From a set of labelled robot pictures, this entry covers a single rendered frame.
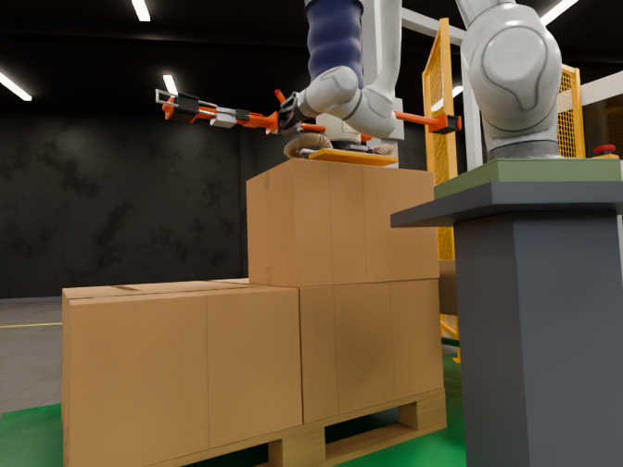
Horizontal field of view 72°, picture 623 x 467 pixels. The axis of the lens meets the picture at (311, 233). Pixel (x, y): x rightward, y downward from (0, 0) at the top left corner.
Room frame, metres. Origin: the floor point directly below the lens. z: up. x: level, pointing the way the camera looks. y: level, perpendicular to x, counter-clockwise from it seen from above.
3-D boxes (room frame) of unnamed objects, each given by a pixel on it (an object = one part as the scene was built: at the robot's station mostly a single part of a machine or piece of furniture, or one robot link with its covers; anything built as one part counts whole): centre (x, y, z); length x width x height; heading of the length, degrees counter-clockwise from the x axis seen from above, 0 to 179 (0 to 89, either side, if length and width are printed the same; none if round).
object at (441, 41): (2.94, -0.92, 1.05); 0.87 x 0.10 x 2.10; 173
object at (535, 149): (1.02, -0.53, 0.85); 0.22 x 0.18 x 0.06; 108
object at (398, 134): (2.97, -0.59, 1.62); 0.20 x 0.05 x 0.30; 121
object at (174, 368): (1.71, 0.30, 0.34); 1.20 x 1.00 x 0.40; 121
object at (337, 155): (1.54, -0.17, 1.01); 0.34 x 0.10 x 0.05; 122
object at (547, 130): (1.01, -0.51, 0.98); 0.18 x 0.16 x 0.22; 153
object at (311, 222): (1.61, -0.11, 0.74); 0.60 x 0.40 x 0.40; 120
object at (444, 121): (1.56, -0.51, 1.11); 0.09 x 0.08 x 0.05; 32
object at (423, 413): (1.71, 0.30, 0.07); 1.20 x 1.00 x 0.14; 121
